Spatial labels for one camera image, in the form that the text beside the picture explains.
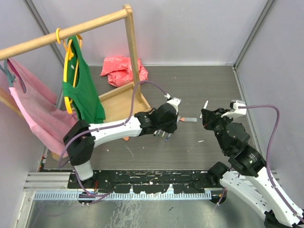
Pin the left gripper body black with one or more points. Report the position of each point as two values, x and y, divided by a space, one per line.
167 127

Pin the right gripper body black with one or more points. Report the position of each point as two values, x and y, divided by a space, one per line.
219 121

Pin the short white pen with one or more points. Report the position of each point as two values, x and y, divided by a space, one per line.
204 107

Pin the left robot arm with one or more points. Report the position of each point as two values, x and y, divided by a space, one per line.
83 137

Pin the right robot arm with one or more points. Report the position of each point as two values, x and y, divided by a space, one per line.
249 178

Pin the grey pencil orange tip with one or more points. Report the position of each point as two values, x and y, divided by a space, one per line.
188 119

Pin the red patterned cloth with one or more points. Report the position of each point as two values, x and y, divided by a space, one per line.
118 70

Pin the green tank top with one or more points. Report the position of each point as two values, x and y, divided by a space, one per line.
80 95

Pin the pink shirt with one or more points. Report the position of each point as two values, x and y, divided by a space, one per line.
37 104

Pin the grey blue hanger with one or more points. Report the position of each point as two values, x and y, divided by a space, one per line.
11 74

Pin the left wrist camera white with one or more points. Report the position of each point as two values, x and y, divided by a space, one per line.
173 101

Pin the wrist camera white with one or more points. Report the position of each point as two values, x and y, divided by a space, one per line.
173 101
237 109

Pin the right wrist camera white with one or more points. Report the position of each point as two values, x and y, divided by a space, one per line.
237 109

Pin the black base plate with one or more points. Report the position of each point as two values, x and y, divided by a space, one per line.
147 181

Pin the white cable duct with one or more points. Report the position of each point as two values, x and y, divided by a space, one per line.
78 195

